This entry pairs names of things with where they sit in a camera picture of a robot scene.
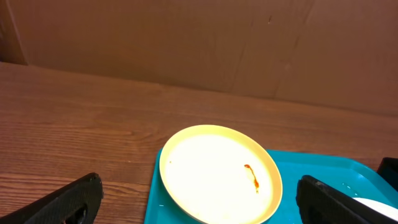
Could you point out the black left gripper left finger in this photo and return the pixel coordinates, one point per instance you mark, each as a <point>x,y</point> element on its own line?
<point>75,203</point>

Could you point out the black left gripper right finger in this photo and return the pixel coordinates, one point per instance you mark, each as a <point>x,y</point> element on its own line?
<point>319,203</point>

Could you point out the white plate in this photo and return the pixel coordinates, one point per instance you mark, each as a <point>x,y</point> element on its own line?
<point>380,207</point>

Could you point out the teal plastic tray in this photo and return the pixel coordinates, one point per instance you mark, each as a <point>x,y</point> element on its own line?
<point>346,175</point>

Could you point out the black water tray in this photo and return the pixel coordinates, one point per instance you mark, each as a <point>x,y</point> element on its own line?
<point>388,170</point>

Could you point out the yellow plate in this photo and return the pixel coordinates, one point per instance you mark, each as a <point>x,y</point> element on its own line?
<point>216,174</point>

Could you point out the brown cardboard backdrop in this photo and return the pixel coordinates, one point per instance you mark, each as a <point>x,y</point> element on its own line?
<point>337,53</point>

